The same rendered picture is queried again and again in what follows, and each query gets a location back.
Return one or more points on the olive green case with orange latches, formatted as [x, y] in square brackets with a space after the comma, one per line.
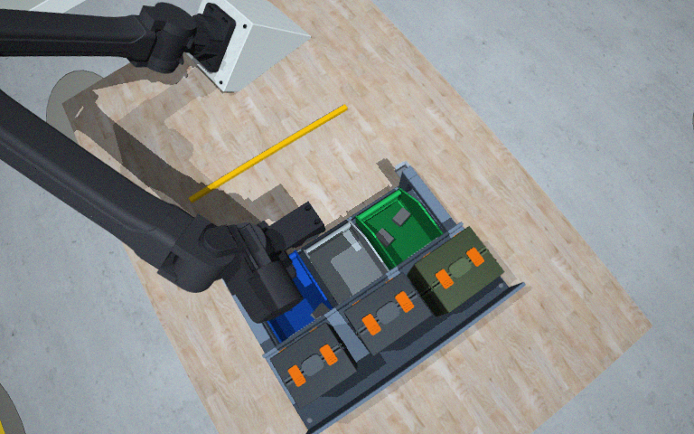
[449, 275]

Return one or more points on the grey open bin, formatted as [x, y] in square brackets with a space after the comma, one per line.
[346, 261]

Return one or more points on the yellow long thin bar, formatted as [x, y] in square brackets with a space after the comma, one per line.
[267, 153]

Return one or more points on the dark grey case with orange latches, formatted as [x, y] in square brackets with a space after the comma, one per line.
[387, 313]
[314, 364]

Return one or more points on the blue bin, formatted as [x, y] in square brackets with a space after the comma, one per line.
[299, 316]

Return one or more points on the green open bin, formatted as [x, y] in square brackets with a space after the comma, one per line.
[414, 234]

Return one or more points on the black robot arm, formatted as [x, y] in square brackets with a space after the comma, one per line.
[151, 227]

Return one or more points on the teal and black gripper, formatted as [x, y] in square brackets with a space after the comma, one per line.
[291, 269]

